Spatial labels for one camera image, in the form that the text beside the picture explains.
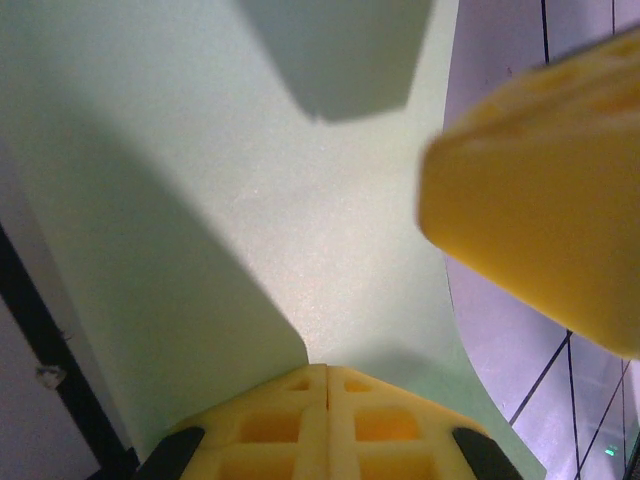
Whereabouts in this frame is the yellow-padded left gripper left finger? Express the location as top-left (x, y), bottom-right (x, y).
top-left (134, 363), bottom-right (329, 480)

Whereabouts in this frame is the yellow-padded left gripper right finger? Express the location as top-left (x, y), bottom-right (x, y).
top-left (327, 364), bottom-right (526, 480)

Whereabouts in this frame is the light green paper sheet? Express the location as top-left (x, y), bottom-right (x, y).
top-left (0, 0), bottom-right (549, 480)

